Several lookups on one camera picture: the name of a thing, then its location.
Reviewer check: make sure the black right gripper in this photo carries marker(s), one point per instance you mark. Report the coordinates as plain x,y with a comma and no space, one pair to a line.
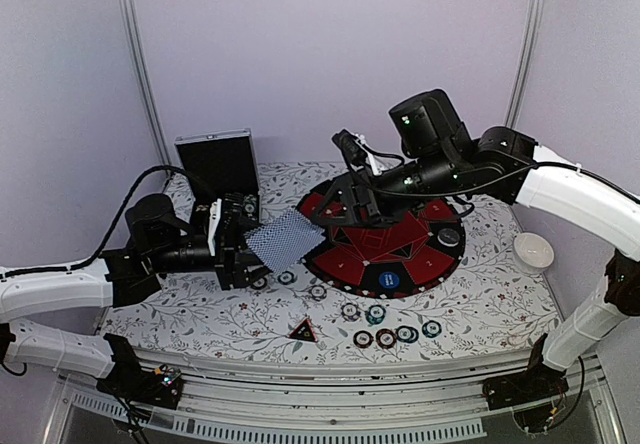
351,212

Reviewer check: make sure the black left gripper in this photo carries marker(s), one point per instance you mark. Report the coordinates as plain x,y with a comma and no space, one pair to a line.
230,263

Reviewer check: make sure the blue card deck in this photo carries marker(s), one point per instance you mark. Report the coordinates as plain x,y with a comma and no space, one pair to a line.
284,241

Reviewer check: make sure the blue small blind button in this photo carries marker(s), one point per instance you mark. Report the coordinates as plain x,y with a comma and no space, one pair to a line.
389,280

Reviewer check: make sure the blue green 50 chip pile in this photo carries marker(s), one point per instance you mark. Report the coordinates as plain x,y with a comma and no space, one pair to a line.
375,314
407,334

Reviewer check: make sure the red black 100 chip pile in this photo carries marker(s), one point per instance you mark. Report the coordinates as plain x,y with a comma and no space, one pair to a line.
386,338
362,339

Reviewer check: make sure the red black 100 chip stack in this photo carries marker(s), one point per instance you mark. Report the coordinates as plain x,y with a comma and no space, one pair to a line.
259,284

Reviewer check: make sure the blue green 50 chip stack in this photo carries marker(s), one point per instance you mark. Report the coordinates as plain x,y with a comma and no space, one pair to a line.
286,278

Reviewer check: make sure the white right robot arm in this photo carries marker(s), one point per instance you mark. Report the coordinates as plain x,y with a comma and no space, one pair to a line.
515,169

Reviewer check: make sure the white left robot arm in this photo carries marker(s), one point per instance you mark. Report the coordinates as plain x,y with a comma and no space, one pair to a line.
108,278

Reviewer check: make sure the green 20 chip stack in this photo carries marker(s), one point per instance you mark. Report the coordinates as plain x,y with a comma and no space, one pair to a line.
251,206

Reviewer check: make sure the black triangular dealer plate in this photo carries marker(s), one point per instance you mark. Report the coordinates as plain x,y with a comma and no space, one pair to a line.
303,332

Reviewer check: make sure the round red black poker mat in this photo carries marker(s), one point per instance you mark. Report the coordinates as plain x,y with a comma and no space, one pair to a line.
352,258

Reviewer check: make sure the aluminium poker case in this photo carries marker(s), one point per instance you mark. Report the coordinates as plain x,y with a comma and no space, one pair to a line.
224,160

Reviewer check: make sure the white ceramic bowl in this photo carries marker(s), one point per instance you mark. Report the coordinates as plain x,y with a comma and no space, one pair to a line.
532,252

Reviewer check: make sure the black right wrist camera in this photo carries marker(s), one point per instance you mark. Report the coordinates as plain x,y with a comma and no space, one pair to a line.
350,148

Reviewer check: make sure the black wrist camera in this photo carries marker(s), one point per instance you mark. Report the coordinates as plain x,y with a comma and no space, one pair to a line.
350,148
232,207

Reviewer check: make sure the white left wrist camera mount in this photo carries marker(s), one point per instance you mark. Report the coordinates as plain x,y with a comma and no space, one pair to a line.
215,213

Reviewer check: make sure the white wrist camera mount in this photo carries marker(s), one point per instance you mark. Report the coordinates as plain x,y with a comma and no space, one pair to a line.
376,166
215,213

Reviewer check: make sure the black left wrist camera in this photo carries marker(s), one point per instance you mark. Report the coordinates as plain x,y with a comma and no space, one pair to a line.
232,207

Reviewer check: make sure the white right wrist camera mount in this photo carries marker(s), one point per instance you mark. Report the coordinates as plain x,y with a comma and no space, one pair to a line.
376,166

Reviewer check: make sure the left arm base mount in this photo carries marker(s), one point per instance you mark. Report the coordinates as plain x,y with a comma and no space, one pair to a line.
161,387

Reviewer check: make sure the front aluminium rail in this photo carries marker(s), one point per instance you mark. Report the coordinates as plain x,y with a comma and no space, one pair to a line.
440,401

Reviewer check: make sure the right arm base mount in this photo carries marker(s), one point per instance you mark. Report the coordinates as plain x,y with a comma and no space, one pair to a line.
537,381

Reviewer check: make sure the left aluminium frame post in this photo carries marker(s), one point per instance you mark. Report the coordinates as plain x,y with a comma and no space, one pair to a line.
133,35

